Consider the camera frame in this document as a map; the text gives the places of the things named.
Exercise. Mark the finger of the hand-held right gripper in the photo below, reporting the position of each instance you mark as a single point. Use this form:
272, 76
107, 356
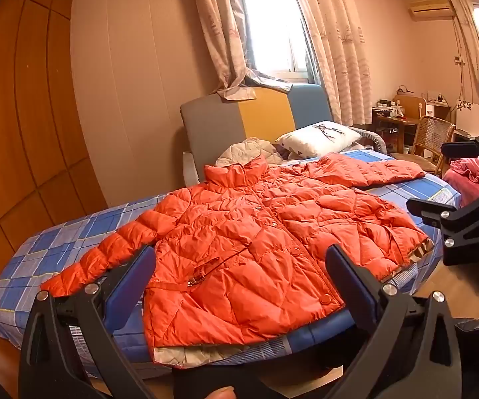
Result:
428, 210
458, 148

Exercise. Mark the person's left hand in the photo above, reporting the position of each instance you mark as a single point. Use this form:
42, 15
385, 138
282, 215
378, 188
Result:
222, 393

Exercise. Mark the bright window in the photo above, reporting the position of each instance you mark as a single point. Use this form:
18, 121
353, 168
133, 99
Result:
272, 20

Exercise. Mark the beige quilted jacket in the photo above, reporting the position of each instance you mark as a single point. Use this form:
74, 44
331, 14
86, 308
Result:
243, 149

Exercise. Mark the cluttered wooden desk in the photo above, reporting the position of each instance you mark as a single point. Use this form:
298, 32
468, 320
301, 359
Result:
397, 122

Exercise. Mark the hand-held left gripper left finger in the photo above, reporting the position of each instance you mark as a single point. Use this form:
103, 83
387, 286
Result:
133, 282

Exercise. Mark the wooden wardrobe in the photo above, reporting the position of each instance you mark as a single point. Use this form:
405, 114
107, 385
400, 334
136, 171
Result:
19, 112

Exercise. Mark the bed with blue plaid sheet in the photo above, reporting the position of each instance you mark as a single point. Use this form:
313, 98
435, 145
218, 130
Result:
77, 232

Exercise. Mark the wall air conditioner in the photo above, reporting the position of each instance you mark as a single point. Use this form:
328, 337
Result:
430, 8

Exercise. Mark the rattan chair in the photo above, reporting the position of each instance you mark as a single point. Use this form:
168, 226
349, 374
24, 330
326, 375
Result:
433, 137

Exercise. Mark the white small shelf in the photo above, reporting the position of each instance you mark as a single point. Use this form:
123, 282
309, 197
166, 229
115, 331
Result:
437, 106

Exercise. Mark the white flower-print board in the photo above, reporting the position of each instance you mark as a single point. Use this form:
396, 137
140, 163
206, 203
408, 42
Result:
472, 118

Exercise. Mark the narrow beige curtain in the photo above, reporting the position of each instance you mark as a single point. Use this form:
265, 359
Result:
464, 20

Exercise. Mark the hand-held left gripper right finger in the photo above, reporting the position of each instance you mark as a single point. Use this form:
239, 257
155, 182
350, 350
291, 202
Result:
349, 282

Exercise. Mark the pink cloth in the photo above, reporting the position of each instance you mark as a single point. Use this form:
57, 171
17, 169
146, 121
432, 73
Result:
470, 174

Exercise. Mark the grey yellow blue headboard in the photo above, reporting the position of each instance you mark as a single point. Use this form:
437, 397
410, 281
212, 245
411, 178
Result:
218, 120

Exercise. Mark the white printed pillow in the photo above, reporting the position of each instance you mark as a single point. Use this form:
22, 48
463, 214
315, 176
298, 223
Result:
318, 137

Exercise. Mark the orange puffer jacket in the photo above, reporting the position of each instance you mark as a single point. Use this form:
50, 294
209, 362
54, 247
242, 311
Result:
264, 257

